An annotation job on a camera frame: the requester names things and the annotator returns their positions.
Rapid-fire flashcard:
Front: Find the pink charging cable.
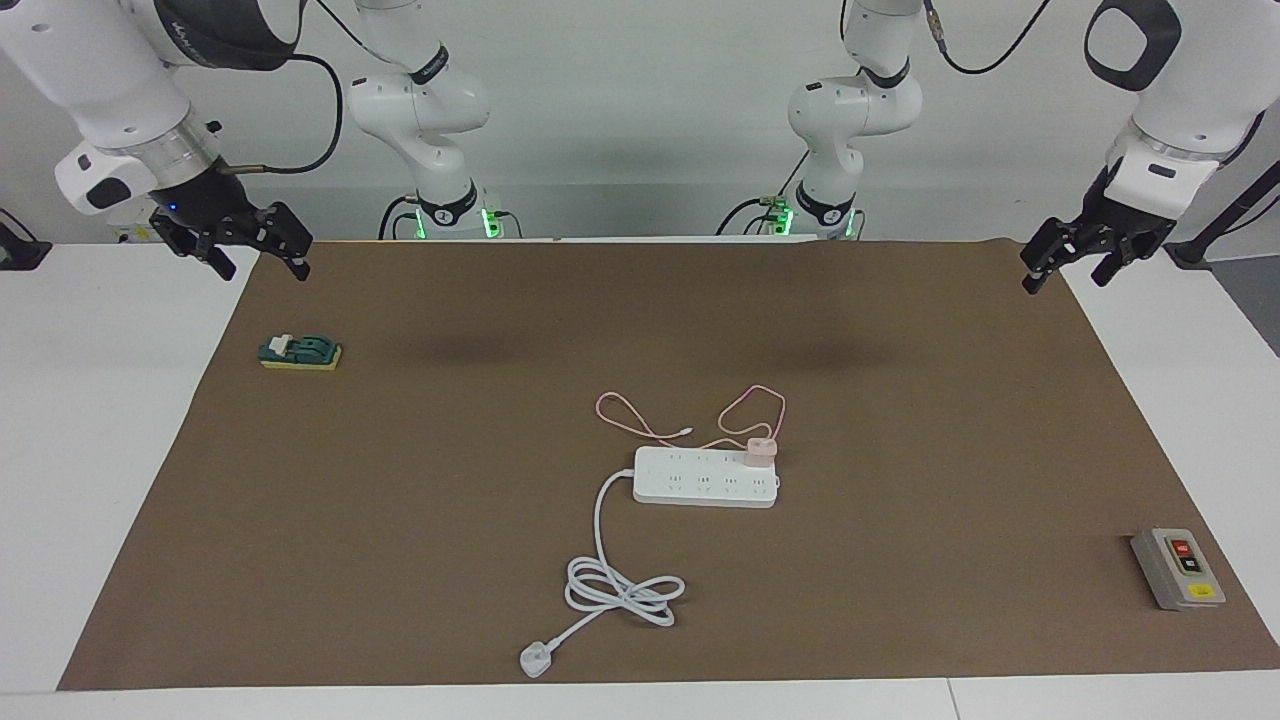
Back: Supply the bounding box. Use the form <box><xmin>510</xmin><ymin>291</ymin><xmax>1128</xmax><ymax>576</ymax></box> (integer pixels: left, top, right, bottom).
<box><xmin>595</xmin><ymin>385</ymin><xmax>788</xmax><ymax>451</ymax></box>

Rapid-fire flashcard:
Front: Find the white power strip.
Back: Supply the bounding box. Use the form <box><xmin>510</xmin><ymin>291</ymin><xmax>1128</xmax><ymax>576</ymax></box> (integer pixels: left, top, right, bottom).
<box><xmin>632</xmin><ymin>445</ymin><xmax>781</xmax><ymax>509</ymax></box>

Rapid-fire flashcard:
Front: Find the black clamp stand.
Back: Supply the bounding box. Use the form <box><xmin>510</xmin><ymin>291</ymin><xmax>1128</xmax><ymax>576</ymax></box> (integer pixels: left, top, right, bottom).
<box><xmin>1165</xmin><ymin>160</ymin><xmax>1280</xmax><ymax>271</ymax></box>
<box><xmin>0</xmin><ymin>208</ymin><xmax>53</xmax><ymax>271</ymax></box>

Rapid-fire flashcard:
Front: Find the brown table mat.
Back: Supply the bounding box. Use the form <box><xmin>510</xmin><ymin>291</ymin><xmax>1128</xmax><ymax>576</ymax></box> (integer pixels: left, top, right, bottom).
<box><xmin>57</xmin><ymin>240</ymin><xmax>1280</xmax><ymax>691</ymax></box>

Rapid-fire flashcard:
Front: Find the black base cable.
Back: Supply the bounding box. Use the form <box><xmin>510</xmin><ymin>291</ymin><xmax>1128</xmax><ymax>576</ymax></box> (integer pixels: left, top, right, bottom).
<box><xmin>715</xmin><ymin>150</ymin><xmax>806</xmax><ymax>238</ymax></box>
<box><xmin>378</xmin><ymin>195</ymin><xmax>421</xmax><ymax>241</ymax></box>

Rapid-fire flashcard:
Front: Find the green knife switch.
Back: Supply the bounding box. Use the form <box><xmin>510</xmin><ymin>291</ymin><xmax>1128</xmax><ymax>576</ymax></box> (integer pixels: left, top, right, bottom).
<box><xmin>258</xmin><ymin>333</ymin><xmax>343</xmax><ymax>372</ymax></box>

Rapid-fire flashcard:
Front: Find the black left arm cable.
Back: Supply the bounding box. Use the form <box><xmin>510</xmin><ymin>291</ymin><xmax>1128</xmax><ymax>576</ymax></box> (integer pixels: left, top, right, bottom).
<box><xmin>920</xmin><ymin>0</ymin><xmax>1056</xmax><ymax>76</ymax></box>

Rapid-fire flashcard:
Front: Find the grey switch box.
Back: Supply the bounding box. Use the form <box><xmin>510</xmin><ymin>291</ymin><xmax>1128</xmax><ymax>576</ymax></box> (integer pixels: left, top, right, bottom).
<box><xmin>1130</xmin><ymin>527</ymin><xmax>1227</xmax><ymax>612</ymax></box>

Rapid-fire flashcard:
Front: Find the white power cord with plug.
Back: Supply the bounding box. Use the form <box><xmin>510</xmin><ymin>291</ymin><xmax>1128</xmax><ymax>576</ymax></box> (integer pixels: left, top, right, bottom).
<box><xmin>519</xmin><ymin>468</ymin><xmax>686</xmax><ymax>680</ymax></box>

